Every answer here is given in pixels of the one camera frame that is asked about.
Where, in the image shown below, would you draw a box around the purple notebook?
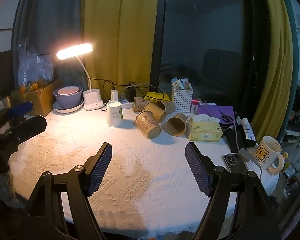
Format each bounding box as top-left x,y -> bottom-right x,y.
195,104 -> 237,125

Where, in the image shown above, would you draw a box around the pink bowl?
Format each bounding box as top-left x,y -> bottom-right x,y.
57,87 -> 80,96

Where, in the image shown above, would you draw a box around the grey curtain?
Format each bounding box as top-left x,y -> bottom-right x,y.
11,0 -> 90,92

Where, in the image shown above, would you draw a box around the yellow curtain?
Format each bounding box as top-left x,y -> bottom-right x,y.
251,0 -> 294,137
81,0 -> 163,100

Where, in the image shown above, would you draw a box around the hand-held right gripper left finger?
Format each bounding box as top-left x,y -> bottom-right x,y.
16,142 -> 113,240

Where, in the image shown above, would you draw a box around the pile of small oranges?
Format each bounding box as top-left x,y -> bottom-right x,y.
19,80 -> 47,93

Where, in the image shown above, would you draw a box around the white plastic basket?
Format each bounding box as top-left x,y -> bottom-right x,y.
171,86 -> 194,112

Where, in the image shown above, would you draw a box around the black window frame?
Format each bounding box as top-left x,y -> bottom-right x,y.
150,0 -> 168,98

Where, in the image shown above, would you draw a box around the purple bowl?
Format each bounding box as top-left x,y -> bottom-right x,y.
53,86 -> 84,108

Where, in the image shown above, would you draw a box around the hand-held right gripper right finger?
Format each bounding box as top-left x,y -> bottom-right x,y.
184,142 -> 288,240

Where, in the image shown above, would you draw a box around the white cup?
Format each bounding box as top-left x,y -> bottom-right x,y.
107,101 -> 122,127

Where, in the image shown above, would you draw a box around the white plate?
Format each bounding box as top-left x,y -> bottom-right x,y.
52,97 -> 85,114

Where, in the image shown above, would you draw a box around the black charger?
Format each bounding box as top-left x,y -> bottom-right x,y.
126,87 -> 136,102

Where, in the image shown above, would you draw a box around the white power strip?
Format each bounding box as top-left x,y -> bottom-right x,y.
104,99 -> 135,109

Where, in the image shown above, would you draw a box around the black smartphone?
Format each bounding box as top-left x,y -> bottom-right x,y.
222,152 -> 249,174

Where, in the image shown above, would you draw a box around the clear plastic bag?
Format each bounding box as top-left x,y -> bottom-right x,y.
17,39 -> 55,93

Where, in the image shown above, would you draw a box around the black rectangular case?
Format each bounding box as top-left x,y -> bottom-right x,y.
225,125 -> 258,153

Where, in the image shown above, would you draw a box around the pink small box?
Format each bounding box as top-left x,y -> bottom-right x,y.
191,99 -> 203,113

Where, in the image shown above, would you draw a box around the white bottle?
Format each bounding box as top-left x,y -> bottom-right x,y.
241,117 -> 256,142

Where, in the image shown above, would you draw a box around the black scissors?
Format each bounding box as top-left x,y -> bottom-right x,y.
218,105 -> 237,124

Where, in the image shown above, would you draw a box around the black cable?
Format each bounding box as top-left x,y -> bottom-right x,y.
89,78 -> 165,100

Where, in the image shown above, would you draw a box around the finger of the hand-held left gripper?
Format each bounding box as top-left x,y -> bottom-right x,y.
0,101 -> 33,130
0,115 -> 47,153

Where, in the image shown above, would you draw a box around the white bear mug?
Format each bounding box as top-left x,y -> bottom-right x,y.
255,135 -> 285,175

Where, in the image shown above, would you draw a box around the pile of small sachets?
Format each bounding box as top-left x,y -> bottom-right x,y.
171,77 -> 192,90

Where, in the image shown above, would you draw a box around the yellow packet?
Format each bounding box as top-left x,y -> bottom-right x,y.
143,92 -> 171,102

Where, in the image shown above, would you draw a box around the white desk lamp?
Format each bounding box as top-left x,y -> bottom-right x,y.
56,42 -> 104,111

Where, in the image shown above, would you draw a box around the yellow tissue box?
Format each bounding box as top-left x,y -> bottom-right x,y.
186,114 -> 223,142

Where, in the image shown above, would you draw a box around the brown paper cup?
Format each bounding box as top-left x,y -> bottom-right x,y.
165,113 -> 187,137
135,110 -> 162,139
155,100 -> 176,115
132,96 -> 153,112
143,102 -> 167,123

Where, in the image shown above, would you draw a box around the cardboard box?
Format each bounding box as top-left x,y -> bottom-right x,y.
11,79 -> 63,117

